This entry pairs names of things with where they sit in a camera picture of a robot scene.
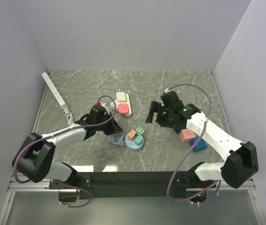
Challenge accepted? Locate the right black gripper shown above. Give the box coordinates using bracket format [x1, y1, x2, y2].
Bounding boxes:
[145, 101, 174, 128]

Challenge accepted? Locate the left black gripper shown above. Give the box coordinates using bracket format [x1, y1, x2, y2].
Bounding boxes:
[96, 112, 123, 135]

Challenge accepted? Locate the pink cube socket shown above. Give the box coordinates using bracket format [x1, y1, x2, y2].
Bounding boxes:
[179, 129, 196, 143]

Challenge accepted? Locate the long white power strip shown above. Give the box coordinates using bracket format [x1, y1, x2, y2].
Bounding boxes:
[41, 72, 74, 125]

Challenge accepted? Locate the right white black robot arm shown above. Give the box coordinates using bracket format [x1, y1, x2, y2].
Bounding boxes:
[145, 101, 258, 188]

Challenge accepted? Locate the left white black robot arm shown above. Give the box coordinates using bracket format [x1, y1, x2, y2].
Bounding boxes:
[12, 110, 123, 188]

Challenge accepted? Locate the pink square plug adapter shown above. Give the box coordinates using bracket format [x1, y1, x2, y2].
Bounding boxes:
[118, 103, 129, 115]

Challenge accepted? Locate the white square plug adapter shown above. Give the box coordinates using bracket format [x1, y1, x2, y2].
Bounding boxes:
[116, 92, 126, 102]

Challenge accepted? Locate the blue cube socket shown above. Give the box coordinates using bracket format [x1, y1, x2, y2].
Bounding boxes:
[190, 138, 207, 152]

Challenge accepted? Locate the round blue power hub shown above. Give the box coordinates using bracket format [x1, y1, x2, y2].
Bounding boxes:
[108, 135, 144, 151]

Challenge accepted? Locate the salmon usb-c charger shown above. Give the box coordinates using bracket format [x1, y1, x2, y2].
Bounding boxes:
[128, 130, 137, 141]

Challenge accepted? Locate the white flat power strip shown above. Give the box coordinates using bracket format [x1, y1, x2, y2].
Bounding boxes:
[106, 92, 132, 117]

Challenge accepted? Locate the green charger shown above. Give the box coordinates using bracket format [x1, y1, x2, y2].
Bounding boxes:
[136, 127, 144, 135]

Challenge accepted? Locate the teal charger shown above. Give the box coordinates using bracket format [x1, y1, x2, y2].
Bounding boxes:
[135, 135, 144, 145]

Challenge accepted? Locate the black mounting base bar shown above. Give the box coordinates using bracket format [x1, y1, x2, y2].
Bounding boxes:
[49, 171, 217, 203]

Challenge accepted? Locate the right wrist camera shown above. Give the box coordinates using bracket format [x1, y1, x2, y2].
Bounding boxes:
[161, 91, 184, 110]

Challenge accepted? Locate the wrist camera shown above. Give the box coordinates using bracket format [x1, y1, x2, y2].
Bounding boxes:
[86, 105, 106, 124]
[161, 91, 184, 110]

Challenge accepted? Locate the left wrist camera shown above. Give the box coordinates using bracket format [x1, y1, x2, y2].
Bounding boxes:
[86, 105, 106, 124]

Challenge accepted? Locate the aluminium rail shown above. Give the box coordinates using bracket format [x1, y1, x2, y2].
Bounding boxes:
[8, 172, 257, 192]

